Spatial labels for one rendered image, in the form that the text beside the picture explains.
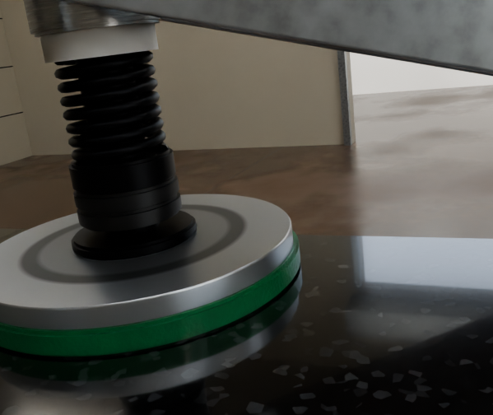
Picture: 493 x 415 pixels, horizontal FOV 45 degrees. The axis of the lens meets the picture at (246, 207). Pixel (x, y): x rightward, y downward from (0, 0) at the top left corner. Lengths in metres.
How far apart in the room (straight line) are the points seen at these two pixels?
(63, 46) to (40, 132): 6.67
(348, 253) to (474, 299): 0.10
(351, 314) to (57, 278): 0.17
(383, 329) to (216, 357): 0.09
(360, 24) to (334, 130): 4.99
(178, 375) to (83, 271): 0.11
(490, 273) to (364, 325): 0.09
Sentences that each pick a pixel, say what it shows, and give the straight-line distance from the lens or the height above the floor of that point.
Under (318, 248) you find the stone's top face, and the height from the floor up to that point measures 0.87.
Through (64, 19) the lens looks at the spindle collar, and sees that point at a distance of 0.36.
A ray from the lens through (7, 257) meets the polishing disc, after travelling 0.43.
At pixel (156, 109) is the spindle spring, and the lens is 0.38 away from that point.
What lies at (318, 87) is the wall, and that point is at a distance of 5.31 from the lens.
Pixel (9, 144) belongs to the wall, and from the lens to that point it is 6.97.
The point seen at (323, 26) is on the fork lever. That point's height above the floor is 1.02.
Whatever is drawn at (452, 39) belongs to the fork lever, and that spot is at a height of 1.00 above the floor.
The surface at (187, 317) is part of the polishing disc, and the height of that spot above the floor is 0.88.
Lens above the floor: 1.02
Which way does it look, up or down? 16 degrees down
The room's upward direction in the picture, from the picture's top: 7 degrees counter-clockwise
